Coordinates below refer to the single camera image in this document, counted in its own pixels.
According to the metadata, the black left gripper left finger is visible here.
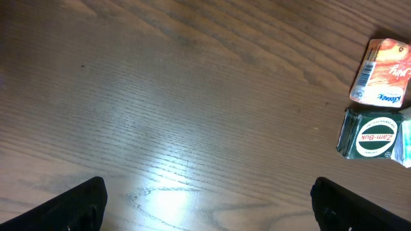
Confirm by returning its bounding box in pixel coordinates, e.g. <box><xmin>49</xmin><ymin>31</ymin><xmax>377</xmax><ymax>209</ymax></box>
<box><xmin>1</xmin><ymin>176</ymin><xmax>108</xmax><ymax>231</ymax></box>

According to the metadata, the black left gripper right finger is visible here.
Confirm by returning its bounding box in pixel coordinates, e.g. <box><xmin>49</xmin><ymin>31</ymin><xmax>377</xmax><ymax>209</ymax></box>
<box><xmin>310</xmin><ymin>177</ymin><xmax>410</xmax><ymax>231</ymax></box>

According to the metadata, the green Zam-Buk box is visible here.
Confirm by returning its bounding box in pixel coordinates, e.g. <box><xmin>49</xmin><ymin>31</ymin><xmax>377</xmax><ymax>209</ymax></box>
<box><xmin>336</xmin><ymin>109</ymin><xmax>404</xmax><ymax>159</ymax></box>

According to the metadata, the orange Kleenex tissue pack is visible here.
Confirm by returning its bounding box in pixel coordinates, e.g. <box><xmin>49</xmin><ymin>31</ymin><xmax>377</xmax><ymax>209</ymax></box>
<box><xmin>349</xmin><ymin>38</ymin><xmax>410</xmax><ymax>108</ymax></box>

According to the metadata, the teal Kleenex tissue pack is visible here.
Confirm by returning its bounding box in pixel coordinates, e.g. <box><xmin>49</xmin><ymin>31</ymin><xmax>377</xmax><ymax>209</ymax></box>
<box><xmin>391</xmin><ymin>107</ymin><xmax>411</xmax><ymax>168</ymax></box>

